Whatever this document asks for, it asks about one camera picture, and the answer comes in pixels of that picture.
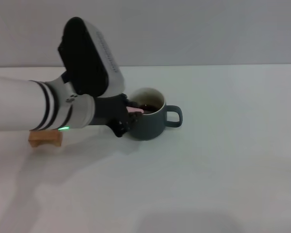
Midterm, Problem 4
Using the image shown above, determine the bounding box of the black white wrist camera box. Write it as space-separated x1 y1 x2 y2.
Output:
57 16 126 98

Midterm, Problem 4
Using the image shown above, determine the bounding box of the pink handled metal spoon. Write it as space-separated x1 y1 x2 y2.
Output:
126 105 145 115

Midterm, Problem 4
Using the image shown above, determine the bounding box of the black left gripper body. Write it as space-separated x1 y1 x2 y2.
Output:
89 94 129 126

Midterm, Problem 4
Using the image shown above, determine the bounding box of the light wooden bridge block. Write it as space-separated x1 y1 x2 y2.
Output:
28 130 63 149

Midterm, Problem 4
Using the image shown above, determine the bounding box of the grey ceramic mug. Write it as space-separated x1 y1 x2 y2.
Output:
125 87 183 142

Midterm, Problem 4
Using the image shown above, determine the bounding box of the dark coffee liquid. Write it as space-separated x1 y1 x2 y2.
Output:
138 103 161 114

